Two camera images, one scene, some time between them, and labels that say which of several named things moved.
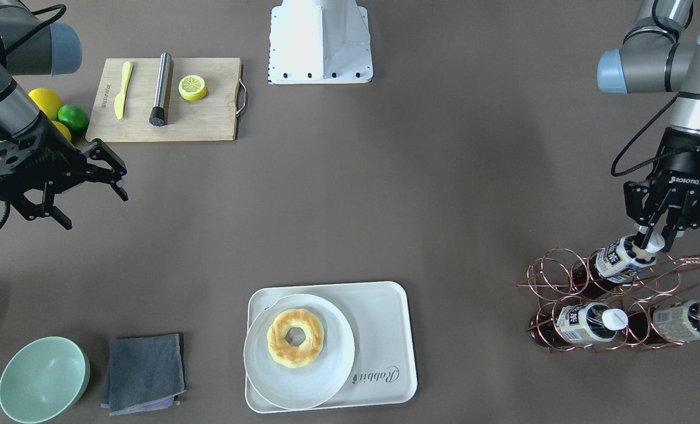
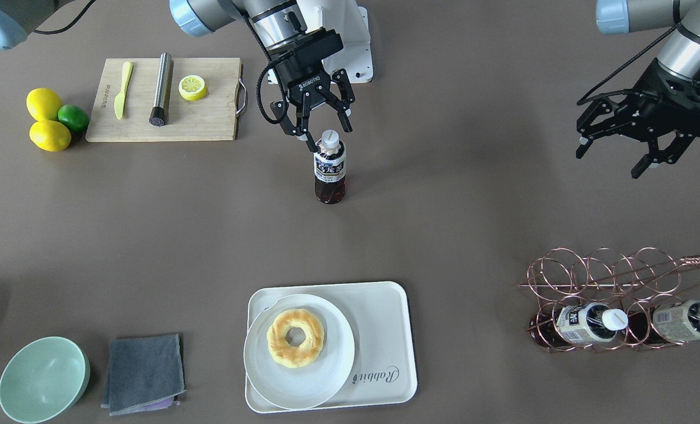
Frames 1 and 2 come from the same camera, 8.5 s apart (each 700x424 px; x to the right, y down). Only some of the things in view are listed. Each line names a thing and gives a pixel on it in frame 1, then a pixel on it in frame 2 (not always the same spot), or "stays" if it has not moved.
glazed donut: [304, 354] stays
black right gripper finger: [113, 176] to [289, 126]
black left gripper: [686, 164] to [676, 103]
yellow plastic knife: [120, 101] stays
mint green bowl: [43, 379] stays
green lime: [73, 116] stays
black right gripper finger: [46, 209] to [341, 105]
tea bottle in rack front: [571, 325] stays
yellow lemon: [47, 101] stays
